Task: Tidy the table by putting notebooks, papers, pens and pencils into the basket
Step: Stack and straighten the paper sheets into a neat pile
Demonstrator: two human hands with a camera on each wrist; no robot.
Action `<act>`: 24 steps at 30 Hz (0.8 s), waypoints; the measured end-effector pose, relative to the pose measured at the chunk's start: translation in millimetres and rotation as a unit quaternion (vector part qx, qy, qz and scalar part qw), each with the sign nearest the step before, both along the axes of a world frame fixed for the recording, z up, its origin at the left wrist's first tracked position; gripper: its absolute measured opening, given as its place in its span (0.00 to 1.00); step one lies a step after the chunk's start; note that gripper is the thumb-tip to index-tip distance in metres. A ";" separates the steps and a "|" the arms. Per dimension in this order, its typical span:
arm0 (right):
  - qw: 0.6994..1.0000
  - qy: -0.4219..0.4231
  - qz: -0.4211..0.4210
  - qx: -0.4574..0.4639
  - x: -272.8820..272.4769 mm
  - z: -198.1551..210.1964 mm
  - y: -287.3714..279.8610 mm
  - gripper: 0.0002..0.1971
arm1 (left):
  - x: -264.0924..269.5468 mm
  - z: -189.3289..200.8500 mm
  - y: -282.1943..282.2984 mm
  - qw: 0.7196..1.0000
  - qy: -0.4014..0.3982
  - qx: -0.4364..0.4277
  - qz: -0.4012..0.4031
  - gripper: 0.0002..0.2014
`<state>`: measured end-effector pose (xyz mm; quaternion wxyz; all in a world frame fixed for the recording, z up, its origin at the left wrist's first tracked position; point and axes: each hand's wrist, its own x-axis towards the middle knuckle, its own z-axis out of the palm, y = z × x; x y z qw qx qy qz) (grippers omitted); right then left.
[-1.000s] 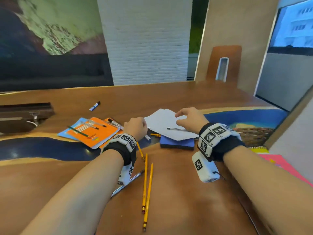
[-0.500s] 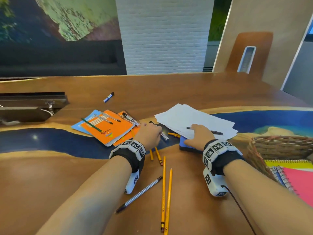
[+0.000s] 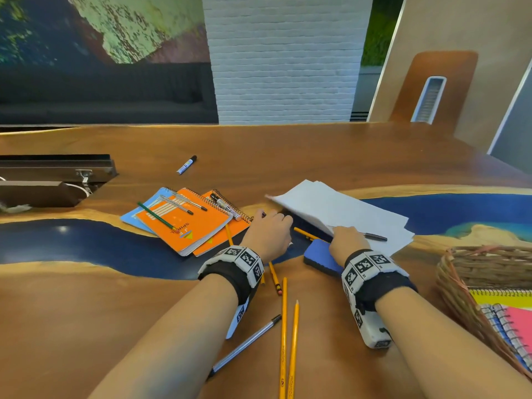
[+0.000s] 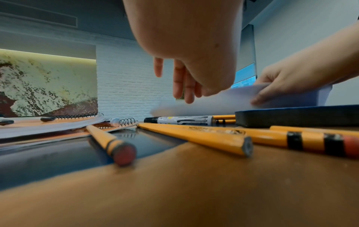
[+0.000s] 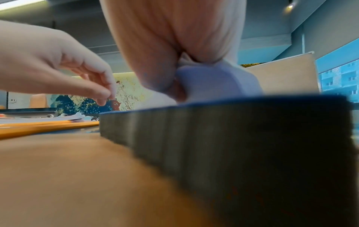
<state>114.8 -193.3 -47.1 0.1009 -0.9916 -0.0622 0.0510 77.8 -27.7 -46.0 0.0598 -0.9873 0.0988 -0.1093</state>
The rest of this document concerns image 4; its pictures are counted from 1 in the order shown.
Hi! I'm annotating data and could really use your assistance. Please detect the grey roller blind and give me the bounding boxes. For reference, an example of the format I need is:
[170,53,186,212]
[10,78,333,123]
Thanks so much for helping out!
[238,24,257,71]

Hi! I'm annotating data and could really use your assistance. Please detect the blue eraser block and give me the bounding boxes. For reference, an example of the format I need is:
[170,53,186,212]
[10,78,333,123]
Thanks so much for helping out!
[234,104,359,129]

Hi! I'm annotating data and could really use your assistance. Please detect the bunch of yellow pencils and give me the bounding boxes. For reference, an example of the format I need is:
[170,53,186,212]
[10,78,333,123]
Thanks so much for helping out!
[85,114,359,167]

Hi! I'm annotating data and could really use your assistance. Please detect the white paper sheet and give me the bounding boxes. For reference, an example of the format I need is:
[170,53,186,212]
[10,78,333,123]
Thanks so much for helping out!
[150,82,334,117]

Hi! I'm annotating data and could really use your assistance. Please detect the large abstract wall painting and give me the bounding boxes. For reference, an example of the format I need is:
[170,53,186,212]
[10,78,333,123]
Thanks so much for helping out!
[0,49,99,118]

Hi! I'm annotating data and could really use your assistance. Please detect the person's left hand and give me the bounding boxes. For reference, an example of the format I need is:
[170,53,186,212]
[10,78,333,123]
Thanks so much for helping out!
[122,0,244,104]

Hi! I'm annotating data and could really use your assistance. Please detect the wooden table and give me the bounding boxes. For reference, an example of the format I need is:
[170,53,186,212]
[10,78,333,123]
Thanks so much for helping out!
[0,124,359,227]

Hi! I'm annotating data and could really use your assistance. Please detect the window with building view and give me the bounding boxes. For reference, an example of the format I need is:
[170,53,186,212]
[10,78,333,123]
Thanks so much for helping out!
[231,63,257,89]

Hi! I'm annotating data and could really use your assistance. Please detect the black white markers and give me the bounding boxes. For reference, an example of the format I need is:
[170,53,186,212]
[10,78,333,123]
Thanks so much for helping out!
[143,115,214,127]

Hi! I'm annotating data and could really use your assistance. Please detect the person's right hand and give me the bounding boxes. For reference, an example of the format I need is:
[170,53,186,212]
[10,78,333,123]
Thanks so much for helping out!
[250,21,359,105]

